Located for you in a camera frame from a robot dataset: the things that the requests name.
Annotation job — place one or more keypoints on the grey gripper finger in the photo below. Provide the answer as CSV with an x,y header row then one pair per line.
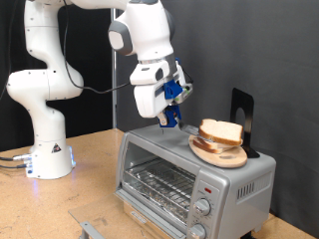
x,y
162,119

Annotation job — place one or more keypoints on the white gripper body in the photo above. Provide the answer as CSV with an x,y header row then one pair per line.
x,y
149,99

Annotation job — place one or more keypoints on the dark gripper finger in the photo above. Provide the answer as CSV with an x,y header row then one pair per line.
x,y
172,110

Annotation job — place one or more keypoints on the spatula with blue grip block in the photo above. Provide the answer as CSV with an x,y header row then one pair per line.
x,y
172,121

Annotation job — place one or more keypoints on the white bread slice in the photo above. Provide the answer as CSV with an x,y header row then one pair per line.
x,y
221,131
206,146

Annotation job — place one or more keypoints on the glass oven door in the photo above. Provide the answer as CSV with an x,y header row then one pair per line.
x,y
99,212

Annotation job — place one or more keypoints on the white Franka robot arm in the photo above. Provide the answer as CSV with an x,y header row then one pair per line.
x,y
40,86

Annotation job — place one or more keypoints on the red oven indicator light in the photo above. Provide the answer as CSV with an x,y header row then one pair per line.
x,y
208,190

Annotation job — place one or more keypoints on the silver oven knob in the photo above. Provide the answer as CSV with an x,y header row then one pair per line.
x,y
197,231
202,207

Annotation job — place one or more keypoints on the silver toaster oven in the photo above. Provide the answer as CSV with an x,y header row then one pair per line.
x,y
246,212

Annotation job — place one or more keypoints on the metal pole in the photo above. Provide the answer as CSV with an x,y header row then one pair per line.
x,y
114,109

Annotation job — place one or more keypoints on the black metal bookend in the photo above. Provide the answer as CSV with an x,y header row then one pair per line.
x,y
242,99

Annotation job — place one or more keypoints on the round wooden cutting board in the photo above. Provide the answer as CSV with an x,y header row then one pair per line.
x,y
229,160

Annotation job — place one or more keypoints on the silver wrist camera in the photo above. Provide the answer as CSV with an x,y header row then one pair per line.
x,y
185,94

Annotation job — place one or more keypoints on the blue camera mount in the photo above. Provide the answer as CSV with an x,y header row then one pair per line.
x,y
172,89

